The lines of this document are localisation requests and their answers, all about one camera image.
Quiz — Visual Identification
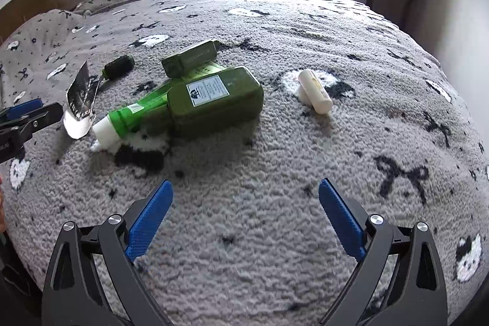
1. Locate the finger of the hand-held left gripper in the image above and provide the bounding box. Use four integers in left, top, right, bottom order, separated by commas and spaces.
11, 102, 64, 143
0, 99, 43, 124

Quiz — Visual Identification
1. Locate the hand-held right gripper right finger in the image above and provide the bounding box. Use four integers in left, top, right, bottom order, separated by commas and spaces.
318, 178, 448, 326

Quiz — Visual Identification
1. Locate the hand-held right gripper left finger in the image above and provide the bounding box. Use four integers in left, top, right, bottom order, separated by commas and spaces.
41, 179, 174, 326

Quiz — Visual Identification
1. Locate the black and silver packet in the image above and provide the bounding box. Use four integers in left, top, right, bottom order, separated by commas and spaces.
63, 60, 102, 139

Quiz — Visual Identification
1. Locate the green tube white cap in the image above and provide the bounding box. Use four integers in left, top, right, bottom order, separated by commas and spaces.
92, 60, 226, 153

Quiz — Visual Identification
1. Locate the small dark green vial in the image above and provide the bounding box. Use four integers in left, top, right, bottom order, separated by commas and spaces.
100, 56, 135, 81

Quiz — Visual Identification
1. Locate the grey printed blanket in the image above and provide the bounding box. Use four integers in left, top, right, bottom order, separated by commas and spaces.
0, 0, 489, 326

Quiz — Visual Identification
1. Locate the grey dotted pillow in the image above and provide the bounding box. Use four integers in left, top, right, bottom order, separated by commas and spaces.
72, 0, 127, 15

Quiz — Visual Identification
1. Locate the small white tube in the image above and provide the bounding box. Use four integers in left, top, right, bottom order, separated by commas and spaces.
297, 69, 333, 115

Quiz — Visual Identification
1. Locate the large dark green bottle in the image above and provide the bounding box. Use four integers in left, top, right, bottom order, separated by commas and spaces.
167, 66, 264, 137

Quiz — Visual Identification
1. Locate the small dark green bottle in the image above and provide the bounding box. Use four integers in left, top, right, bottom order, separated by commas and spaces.
161, 40, 218, 78

